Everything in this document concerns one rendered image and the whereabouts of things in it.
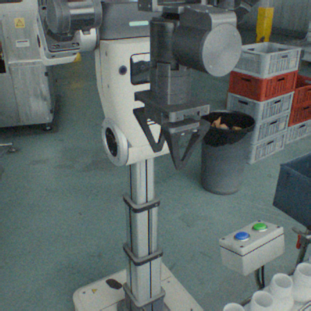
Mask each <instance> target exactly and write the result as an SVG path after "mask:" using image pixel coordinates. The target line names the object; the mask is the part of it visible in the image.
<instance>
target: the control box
mask: <svg viewBox="0 0 311 311"><path fill-rule="evenodd" d="M258 223H263V224H265V225H266V228H264V229H262V230H256V229H254V228H253V225H254V224H258ZM239 232H247V233H248V234H249V235H248V237H247V238H246V239H237V238H235V234H236V233H239ZM219 245H220V251H221V259H222V264H223V265H225V266H226V267H228V268H230V269H232V270H233V271H236V272H238V273H240V274H242V275H243V276H247V275H248V274H250V273H252V272H253V271H254V281H255V283H256V286H257V289H258V291H259V290H261V289H262V288H264V287H265V285H264V265H265V264H266V263H268V262H270V261H271V260H273V259H274V258H277V257H278V256H280V255H281V254H282V253H284V252H285V240H284V235H283V228H282V227H281V226H277V225H275V224H271V223H269V222H264V221H261V220H257V221H255V222H253V223H252V224H250V225H248V226H246V227H243V228H241V229H239V230H237V231H236V232H234V233H232V234H230V235H227V236H225V237H223V238H221V239H219ZM260 267H261V275H262V282H261V280H260ZM261 283H262V284H261Z"/></svg>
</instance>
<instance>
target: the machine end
mask: <svg viewBox="0 0 311 311"><path fill-rule="evenodd" d="M46 3H47V1H46V0H0V40H1V47H2V50H3V59H4V60H3V61H2V62H1V63H0V128H1V127H9V126H25V125H32V124H42V123H45V124H46V127H44V128H43V131H50V130H52V127H51V126H49V125H48V123H49V122H51V121H52V119H53V112H54V106H55V102H56V92H57V84H56V83H57V78H56V75H55V71H54V65H44V64H43V63H42V60H41V57H40V50H39V48H38V45H37V41H36V39H37V38H36V36H35V32H34V30H33V25H34V23H35V18H36V16H37V12H38V10H39V7H40V6H43V5H46Z"/></svg>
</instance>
